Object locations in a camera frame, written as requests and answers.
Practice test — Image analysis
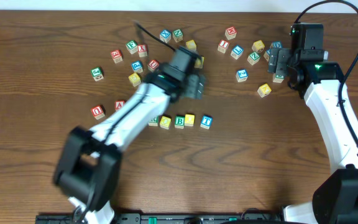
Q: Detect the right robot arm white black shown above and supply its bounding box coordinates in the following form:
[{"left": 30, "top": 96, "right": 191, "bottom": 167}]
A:
[{"left": 268, "top": 22, "right": 358, "bottom": 223}]

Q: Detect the yellow block left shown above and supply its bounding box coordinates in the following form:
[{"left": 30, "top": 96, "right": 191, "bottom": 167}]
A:
[{"left": 128, "top": 72, "right": 142, "bottom": 87}]

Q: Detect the red u block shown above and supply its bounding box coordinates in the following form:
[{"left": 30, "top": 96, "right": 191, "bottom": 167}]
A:
[
  {"left": 91, "top": 105, "right": 105, "bottom": 119},
  {"left": 147, "top": 60, "right": 160, "bottom": 72}
]

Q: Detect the blue 5 block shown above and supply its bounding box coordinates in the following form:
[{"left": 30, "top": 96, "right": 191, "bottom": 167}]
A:
[{"left": 264, "top": 49, "right": 270, "bottom": 62}]

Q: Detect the yellow S block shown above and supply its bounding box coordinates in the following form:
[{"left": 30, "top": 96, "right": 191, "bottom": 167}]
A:
[{"left": 195, "top": 57, "right": 204, "bottom": 69}]

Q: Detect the blue D block upper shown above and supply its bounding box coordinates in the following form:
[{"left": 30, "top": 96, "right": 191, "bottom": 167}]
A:
[{"left": 270, "top": 41, "right": 283, "bottom": 49}]

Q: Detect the green R block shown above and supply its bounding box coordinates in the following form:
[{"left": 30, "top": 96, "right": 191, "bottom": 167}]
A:
[{"left": 148, "top": 116, "right": 158, "bottom": 126}]

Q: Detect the red I block right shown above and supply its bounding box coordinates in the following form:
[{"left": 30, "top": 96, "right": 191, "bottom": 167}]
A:
[{"left": 218, "top": 40, "right": 229, "bottom": 54}]

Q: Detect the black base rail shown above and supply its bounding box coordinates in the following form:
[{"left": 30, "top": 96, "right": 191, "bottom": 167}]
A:
[{"left": 35, "top": 212, "right": 284, "bottom": 224}]

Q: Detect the green F block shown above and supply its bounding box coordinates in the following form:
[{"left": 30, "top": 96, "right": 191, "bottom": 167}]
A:
[{"left": 126, "top": 40, "right": 138, "bottom": 54}]

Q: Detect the green J block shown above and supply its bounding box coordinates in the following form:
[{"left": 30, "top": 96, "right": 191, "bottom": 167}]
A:
[{"left": 91, "top": 67, "right": 104, "bottom": 82}]

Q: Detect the red H block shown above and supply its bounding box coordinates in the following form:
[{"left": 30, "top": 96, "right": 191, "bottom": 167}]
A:
[{"left": 225, "top": 26, "right": 237, "bottom": 40}]

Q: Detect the blue P block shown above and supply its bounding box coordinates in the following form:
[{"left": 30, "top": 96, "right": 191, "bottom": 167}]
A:
[{"left": 131, "top": 60, "right": 143, "bottom": 73}]

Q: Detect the yellow C block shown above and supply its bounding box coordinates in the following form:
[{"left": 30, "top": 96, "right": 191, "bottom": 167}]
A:
[{"left": 185, "top": 40, "right": 197, "bottom": 52}]

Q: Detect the yellow K block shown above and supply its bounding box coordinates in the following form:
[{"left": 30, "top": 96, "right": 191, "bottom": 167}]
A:
[{"left": 257, "top": 83, "right": 272, "bottom": 98}]

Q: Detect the blue X block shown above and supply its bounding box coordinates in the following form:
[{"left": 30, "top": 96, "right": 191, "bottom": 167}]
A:
[{"left": 160, "top": 29, "right": 172, "bottom": 43}]

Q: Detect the blue L block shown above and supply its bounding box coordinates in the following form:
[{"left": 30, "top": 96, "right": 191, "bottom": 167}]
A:
[{"left": 231, "top": 45, "right": 244, "bottom": 60}]

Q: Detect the green Z block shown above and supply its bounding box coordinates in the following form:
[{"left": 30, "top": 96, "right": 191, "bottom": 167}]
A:
[{"left": 247, "top": 52, "right": 260, "bottom": 65}]

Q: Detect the red A block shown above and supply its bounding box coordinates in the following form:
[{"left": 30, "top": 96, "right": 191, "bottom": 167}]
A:
[{"left": 114, "top": 100, "right": 125, "bottom": 111}]

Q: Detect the green B block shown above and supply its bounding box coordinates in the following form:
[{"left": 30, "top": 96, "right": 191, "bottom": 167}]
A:
[{"left": 175, "top": 116, "right": 185, "bottom": 129}]

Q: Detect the blue T block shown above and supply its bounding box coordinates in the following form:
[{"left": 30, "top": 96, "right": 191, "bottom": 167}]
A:
[{"left": 200, "top": 115, "right": 213, "bottom": 129}]

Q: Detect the red Y block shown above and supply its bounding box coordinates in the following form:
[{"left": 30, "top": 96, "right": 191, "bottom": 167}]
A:
[{"left": 137, "top": 44, "right": 148, "bottom": 58}]

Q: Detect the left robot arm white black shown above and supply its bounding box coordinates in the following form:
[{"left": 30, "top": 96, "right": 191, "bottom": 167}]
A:
[{"left": 53, "top": 47, "right": 205, "bottom": 223}]

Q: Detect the blue 2 block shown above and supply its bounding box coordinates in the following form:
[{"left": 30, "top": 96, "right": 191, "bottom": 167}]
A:
[{"left": 236, "top": 69, "right": 249, "bottom": 82}]

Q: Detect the yellow block top right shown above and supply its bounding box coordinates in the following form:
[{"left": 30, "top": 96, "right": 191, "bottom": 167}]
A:
[{"left": 252, "top": 40, "right": 265, "bottom": 54}]

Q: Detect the green N block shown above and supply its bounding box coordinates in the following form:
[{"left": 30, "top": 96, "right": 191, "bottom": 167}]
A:
[{"left": 172, "top": 29, "right": 183, "bottom": 42}]

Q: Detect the yellow O block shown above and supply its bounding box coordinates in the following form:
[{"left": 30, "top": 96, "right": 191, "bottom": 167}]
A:
[
  {"left": 185, "top": 114, "right": 195, "bottom": 127},
  {"left": 160, "top": 116, "right": 172, "bottom": 129}
]

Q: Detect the red E block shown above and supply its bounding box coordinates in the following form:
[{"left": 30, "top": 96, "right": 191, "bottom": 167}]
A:
[{"left": 111, "top": 50, "right": 123, "bottom": 63}]

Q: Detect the green L block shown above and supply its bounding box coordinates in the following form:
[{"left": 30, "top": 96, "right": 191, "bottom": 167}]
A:
[{"left": 272, "top": 73, "right": 285, "bottom": 83}]

